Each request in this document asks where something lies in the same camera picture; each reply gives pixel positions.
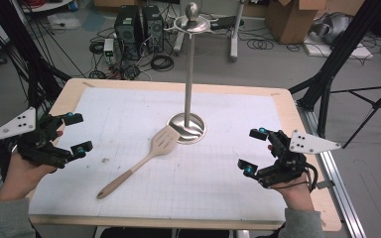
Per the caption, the person's left hand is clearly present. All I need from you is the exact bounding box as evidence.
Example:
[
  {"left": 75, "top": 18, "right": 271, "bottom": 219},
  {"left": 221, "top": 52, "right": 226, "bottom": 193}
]
[{"left": 0, "top": 130, "right": 64, "bottom": 203}]

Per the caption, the coiled black cable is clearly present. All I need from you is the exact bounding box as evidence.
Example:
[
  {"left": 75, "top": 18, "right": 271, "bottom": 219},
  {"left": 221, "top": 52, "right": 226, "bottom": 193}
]
[
  {"left": 150, "top": 53, "right": 176, "bottom": 72},
  {"left": 245, "top": 38, "right": 275, "bottom": 51}
]

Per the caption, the grey bag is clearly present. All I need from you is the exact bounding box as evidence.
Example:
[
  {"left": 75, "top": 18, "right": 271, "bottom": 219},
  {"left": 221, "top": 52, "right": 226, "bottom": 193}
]
[{"left": 311, "top": 12, "right": 354, "bottom": 46}]

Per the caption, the white flat board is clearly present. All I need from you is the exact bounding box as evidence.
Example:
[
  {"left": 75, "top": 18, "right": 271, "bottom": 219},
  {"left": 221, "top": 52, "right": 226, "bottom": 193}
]
[{"left": 302, "top": 32, "right": 375, "bottom": 60}]

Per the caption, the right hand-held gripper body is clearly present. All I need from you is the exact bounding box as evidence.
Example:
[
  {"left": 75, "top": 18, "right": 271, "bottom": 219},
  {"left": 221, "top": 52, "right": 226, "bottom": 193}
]
[{"left": 257, "top": 129, "right": 342, "bottom": 190}]

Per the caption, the black computer tower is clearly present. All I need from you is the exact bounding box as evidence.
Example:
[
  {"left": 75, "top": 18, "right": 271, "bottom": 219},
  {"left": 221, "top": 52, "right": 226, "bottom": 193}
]
[
  {"left": 141, "top": 4, "right": 165, "bottom": 54},
  {"left": 113, "top": 4, "right": 144, "bottom": 61}
]

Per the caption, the grey rail clip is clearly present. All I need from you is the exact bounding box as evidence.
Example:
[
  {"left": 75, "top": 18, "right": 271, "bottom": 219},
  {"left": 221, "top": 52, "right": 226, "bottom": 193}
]
[{"left": 317, "top": 179, "right": 336, "bottom": 190}]

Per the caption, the steel utensil hanging stand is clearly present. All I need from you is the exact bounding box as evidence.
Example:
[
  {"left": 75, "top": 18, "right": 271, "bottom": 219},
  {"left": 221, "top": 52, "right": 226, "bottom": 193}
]
[{"left": 163, "top": 1, "right": 212, "bottom": 145}]

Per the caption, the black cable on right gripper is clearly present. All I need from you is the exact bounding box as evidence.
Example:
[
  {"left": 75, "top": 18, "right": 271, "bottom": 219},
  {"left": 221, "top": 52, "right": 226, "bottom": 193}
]
[{"left": 305, "top": 161, "right": 319, "bottom": 193}]

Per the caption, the black flat device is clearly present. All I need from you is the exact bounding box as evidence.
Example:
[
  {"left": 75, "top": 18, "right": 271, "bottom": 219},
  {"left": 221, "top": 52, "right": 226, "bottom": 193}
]
[{"left": 210, "top": 15, "right": 245, "bottom": 32}]

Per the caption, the beige slotted spatula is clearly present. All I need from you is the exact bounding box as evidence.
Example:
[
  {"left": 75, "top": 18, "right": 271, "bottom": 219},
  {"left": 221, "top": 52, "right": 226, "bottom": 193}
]
[{"left": 95, "top": 124, "right": 182, "bottom": 200}]

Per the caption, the person's right hand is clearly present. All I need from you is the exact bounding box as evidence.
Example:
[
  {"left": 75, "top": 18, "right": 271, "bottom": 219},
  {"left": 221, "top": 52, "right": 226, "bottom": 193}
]
[{"left": 267, "top": 144, "right": 316, "bottom": 212}]

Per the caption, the white stand base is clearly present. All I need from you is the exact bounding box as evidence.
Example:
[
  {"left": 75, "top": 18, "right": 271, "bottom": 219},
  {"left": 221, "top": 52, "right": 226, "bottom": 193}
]
[{"left": 173, "top": 0, "right": 246, "bottom": 63}]

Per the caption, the small white power box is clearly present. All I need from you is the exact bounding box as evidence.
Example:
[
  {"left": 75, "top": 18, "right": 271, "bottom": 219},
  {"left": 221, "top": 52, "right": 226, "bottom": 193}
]
[{"left": 102, "top": 38, "right": 115, "bottom": 58}]

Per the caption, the large cardboard box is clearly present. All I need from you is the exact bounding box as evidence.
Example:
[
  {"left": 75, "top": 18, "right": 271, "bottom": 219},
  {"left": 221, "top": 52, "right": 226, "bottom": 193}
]
[{"left": 265, "top": 0, "right": 327, "bottom": 46}]

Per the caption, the black metal frame post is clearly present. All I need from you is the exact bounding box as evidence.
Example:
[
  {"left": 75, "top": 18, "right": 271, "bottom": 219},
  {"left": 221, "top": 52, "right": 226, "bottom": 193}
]
[
  {"left": 288, "top": 0, "right": 381, "bottom": 139},
  {"left": 0, "top": 0, "right": 73, "bottom": 115}
]

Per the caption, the white grid mat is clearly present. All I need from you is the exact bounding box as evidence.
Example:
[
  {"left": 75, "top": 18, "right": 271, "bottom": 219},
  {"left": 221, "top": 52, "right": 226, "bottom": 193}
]
[{"left": 28, "top": 86, "right": 289, "bottom": 222}]

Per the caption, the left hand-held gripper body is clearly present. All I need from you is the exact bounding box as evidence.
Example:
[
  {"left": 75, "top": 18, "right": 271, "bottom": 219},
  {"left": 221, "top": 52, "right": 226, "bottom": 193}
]
[{"left": 0, "top": 106, "right": 72, "bottom": 170}]

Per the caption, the black tripod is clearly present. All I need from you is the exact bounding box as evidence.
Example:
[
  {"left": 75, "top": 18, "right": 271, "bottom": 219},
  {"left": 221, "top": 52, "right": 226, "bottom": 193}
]
[{"left": 329, "top": 78, "right": 381, "bottom": 150}]

